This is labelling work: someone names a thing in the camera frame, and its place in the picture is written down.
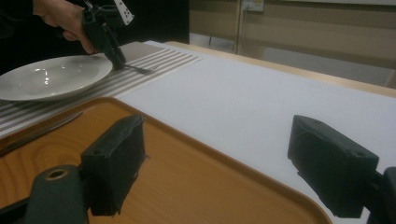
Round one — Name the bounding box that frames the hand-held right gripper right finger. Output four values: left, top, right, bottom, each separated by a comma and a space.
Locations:
287, 114, 380, 219

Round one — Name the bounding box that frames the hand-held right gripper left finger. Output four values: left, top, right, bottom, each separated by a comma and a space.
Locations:
79, 114, 148, 217

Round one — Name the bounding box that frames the wooden-handled fork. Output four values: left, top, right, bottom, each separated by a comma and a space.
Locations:
122, 63, 158, 76

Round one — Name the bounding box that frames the white plate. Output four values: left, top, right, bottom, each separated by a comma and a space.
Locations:
0, 55, 114, 102

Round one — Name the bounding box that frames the brown wooden tray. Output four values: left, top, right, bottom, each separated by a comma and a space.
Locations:
0, 96, 332, 224

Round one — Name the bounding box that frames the wooden-handled knife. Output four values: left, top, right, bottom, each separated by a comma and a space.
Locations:
0, 111, 84, 157

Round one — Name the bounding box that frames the striped grey placemat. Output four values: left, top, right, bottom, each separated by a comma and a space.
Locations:
0, 41, 204, 138

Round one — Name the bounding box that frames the light wooden table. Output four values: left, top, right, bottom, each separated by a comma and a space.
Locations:
164, 40, 396, 99

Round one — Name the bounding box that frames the white board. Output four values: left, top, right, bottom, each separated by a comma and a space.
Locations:
115, 40, 396, 224

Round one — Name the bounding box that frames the white wall socket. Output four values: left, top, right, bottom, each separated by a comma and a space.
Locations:
242, 0, 265, 13

